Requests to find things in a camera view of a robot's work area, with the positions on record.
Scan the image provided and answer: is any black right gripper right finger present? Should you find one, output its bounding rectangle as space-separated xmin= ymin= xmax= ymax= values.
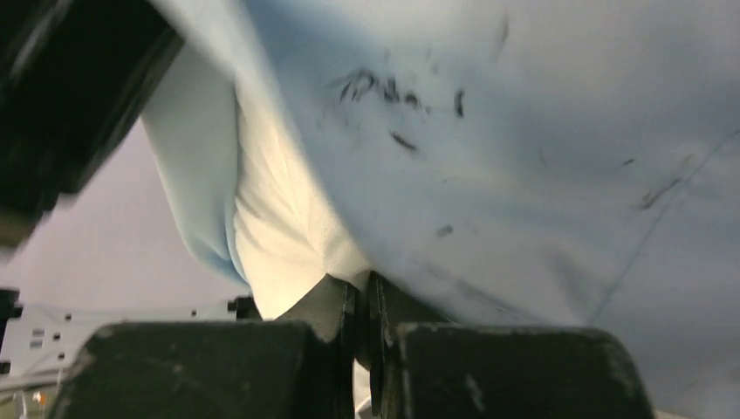
xmin=367 ymin=274 xmax=654 ymax=419

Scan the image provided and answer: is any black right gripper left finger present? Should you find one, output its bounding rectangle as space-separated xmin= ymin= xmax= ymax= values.
xmin=50 ymin=277 xmax=356 ymax=418

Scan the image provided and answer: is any white pillow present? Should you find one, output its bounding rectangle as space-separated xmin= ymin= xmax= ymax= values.
xmin=234 ymin=97 xmax=370 ymax=319

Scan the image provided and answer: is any light blue pillowcase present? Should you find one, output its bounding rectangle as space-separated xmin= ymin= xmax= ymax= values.
xmin=141 ymin=1 xmax=739 ymax=418

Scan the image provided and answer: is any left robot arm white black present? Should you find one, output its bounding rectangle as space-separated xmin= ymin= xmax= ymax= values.
xmin=1 ymin=0 xmax=182 ymax=250

